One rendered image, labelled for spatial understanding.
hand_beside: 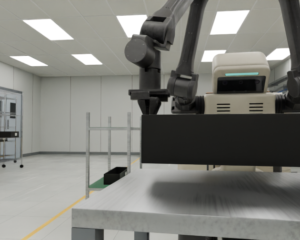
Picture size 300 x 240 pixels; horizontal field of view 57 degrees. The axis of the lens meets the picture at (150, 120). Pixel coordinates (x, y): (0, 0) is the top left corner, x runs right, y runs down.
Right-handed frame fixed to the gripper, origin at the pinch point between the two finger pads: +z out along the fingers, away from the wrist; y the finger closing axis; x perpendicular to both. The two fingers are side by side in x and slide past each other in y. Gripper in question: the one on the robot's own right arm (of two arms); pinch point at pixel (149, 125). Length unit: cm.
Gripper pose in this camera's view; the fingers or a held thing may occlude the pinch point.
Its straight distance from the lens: 72.4
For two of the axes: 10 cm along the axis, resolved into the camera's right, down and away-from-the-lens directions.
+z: -0.1, 10.0, -0.5
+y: 9.8, 0.0, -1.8
